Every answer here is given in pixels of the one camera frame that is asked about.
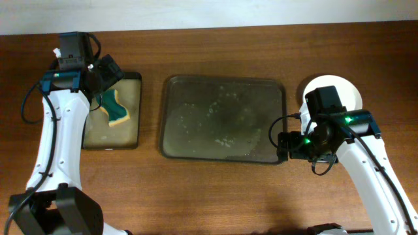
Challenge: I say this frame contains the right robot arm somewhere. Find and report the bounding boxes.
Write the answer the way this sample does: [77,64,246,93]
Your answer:
[273,86,417,234]

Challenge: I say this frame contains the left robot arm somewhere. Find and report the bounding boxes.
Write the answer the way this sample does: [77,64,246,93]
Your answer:
[3,32,130,234]

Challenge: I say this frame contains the large brown serving tray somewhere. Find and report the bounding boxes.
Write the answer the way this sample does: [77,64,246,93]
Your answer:
[159,75,287,165]

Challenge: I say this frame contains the green yellow sponge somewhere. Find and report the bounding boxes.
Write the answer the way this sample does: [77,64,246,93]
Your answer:
[96,89,131,127]

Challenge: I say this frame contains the small black water tray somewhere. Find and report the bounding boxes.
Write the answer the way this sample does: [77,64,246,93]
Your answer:
[82,72,142,150]

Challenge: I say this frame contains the white plate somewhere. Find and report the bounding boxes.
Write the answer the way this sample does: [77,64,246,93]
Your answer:
[302,75,363,111]

